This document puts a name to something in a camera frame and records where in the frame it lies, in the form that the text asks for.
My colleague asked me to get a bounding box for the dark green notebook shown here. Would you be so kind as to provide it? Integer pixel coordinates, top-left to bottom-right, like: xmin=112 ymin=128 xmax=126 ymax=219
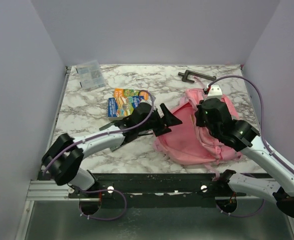
xmin=99 ymin=120 xmax=123 ymax=152

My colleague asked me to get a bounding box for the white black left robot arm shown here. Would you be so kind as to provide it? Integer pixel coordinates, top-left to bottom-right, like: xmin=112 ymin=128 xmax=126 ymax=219
xmin=42 ymin=102 xmax=182 ymax=198

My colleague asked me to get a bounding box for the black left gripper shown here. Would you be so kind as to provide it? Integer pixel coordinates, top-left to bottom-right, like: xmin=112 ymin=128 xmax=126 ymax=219
xmin=138 ymin=103 xmax=182 ymax=137

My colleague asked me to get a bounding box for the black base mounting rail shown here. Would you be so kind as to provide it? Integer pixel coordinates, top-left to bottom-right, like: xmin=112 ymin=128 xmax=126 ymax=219
xmin=59 ymin=173 xmax=235 ymax=213

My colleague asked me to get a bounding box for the blue thick book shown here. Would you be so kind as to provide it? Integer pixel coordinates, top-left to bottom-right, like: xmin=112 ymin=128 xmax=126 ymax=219
xmin=107 ymin=96 xmax=143 ymax=118

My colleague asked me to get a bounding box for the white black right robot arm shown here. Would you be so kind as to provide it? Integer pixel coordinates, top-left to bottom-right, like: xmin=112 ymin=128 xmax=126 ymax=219
xmin=195 ymin=98 xmax=294 ymax=218

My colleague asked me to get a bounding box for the pink student backpack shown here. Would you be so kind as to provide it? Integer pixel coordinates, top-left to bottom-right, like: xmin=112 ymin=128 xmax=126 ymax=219
xmin=153 ymin=88 xmax=242 ymax=178

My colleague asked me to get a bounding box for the clear plastic organizer box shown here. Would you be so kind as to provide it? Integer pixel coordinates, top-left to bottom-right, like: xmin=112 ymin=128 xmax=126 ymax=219
xmin=76 ymin=60 xmax=106 ymax=89

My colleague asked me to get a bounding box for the black metal clamp tool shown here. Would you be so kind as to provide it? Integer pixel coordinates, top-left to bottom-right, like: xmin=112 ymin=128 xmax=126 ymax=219
xmin=178 ymin=70 xmax=216 ymax=84

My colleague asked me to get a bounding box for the orange green picture book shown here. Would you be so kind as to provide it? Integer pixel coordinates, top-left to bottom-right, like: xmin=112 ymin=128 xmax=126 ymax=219
xmin=113 ymin=88 xmax=149 ymax=104

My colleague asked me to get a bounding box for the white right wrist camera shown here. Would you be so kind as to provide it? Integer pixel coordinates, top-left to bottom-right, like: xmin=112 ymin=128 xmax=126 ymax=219
xmin=204 ymin=85 xmax=223 ymax=98

